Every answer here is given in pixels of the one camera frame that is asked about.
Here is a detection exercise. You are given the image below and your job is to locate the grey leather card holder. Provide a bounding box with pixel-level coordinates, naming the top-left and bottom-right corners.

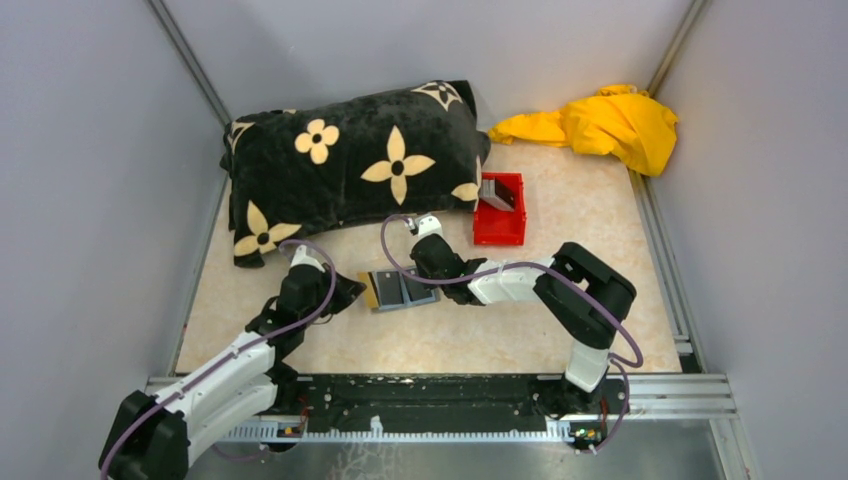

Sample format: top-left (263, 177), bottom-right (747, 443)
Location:
top-left (368, 270), bottom-right (440, 312)

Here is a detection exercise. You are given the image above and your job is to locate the black credit card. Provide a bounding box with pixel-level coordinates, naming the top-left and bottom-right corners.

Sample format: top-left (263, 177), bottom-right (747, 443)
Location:
top-left (376, 271), bottom-right (405, 308)

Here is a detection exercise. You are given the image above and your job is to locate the gold credit card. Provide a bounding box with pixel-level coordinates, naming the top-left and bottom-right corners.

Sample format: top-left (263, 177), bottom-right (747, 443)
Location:
top-left (357, 271), bottom-right (380, 310)

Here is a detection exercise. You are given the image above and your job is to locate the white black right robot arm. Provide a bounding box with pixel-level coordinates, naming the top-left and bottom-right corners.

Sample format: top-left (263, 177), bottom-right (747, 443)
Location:
top-left (410, 234), bottom-right (637, 412)

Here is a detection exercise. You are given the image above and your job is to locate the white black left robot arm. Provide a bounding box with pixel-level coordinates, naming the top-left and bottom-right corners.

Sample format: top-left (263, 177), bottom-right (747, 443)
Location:
top-left (98, 264), bottom-right (366, 479)

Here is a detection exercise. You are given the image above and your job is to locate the stack of credit cards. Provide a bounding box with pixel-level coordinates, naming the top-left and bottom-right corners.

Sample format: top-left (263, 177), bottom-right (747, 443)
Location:
top-left (479, 178), bottom-right (516, 212)

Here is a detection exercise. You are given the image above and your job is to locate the red plastic bin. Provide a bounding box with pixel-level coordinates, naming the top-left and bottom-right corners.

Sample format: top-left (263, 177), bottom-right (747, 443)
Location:
top-left (473, 172), bottom-right (527, 246)

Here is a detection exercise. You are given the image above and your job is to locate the black floral pillow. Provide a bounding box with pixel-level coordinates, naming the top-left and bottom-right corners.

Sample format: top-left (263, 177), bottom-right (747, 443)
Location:
top-left (220, 80), bottom-right (491, 268)

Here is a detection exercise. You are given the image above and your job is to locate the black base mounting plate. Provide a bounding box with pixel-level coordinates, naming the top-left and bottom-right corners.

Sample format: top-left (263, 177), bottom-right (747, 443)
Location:
top-left (268, 374), bottom-right (624, 434)

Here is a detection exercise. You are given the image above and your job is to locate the yellow cloth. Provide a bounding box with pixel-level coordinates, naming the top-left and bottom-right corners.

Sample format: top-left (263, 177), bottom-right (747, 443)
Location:
top-left (488, 84), bottom-right (679, 177)

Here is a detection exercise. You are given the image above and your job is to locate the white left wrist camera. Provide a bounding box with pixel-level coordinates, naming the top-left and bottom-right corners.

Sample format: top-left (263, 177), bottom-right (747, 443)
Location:
top-left (290, 245), bottom-right (325, 273)

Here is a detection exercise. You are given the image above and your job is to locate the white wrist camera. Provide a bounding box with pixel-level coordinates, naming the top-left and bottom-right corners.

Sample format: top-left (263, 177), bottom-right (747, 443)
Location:
top-left (411, 214), bottom-right (443, 239)
top-left (290, 245), bottom-right (325, 273)

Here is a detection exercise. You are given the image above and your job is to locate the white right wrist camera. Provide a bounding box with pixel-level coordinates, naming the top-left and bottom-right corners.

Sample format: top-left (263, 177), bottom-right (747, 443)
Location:
top-left (411, 214), bottom-right (443, 239)

